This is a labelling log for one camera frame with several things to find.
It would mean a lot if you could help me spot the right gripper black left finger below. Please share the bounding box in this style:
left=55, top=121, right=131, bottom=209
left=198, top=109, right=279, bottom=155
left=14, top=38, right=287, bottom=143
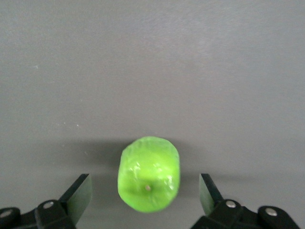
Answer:
left=0, top=173, right=93, bottom=229

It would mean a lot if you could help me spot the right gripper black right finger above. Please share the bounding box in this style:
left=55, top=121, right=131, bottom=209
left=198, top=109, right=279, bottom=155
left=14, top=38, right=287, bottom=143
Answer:
left=190, top=173, right=301, bottom=229

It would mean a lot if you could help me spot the green apple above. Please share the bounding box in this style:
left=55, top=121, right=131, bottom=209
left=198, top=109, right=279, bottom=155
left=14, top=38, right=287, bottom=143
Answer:
left=117, top=135, right=180, bottom=214

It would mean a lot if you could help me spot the dark gray table cover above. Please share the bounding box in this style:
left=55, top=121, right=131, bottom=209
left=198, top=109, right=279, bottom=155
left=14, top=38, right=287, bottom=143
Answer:
left=0, top=0, right=305, bottom=229

